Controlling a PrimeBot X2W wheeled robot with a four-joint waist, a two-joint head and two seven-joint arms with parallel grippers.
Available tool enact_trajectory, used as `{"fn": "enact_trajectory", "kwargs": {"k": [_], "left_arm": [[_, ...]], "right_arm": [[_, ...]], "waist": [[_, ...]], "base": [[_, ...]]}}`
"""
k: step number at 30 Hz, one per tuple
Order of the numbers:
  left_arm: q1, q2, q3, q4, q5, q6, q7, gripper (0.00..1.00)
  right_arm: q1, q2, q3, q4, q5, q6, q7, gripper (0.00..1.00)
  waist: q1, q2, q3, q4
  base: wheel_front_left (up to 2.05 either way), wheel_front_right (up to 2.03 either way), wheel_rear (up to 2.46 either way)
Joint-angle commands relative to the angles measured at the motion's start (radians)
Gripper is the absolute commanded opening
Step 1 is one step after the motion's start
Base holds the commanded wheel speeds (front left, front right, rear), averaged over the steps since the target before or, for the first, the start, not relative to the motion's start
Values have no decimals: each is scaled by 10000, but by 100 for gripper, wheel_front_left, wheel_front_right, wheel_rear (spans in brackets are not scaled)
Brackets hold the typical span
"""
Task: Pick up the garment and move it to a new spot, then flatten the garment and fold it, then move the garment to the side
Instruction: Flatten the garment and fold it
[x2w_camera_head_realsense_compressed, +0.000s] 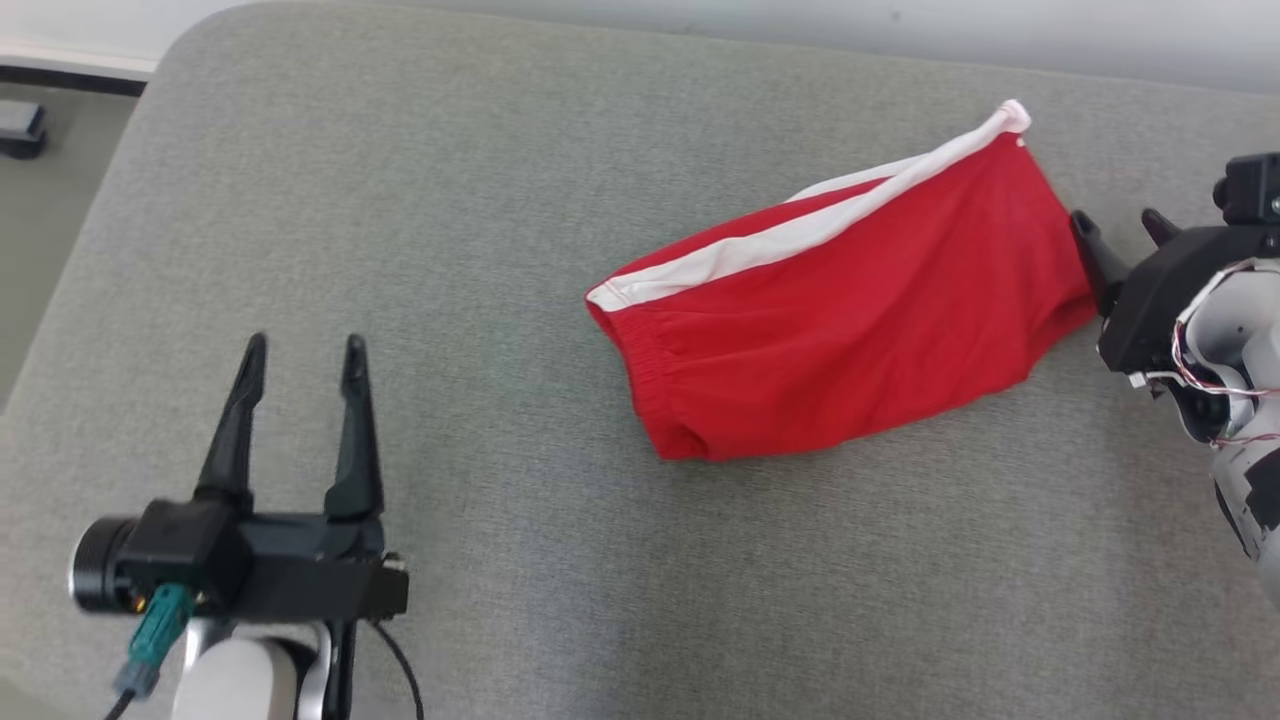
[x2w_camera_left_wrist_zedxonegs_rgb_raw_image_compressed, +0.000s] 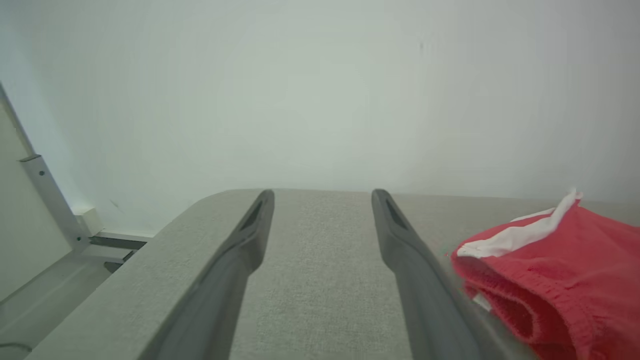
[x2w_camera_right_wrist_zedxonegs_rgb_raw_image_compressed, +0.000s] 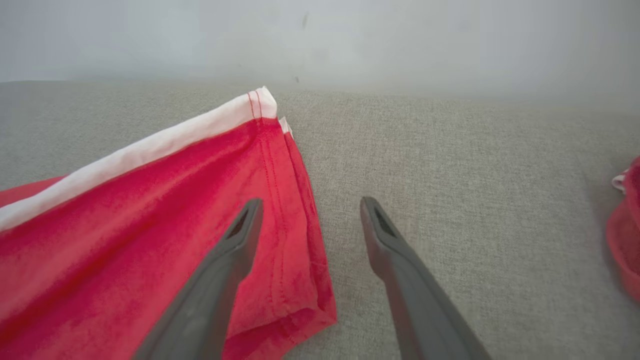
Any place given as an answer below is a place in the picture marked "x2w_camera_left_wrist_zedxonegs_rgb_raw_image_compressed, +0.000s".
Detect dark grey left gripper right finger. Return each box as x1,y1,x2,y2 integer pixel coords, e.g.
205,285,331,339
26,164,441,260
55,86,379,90
371,189,538,360

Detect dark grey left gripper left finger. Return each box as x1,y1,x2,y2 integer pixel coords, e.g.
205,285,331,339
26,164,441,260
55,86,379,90
142,189,276,360

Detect red shorts with white stripes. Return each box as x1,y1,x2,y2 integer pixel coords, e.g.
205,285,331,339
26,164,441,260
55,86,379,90
450,188,640,360

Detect small white block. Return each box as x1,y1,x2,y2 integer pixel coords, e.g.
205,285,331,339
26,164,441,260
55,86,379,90
75,207,104,237

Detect white flat panel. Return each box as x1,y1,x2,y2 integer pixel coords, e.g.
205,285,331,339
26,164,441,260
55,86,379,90
0,100,74,302

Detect grey metal frame post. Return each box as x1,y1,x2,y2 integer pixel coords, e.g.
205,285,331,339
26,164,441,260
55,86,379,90
0,82,153,266

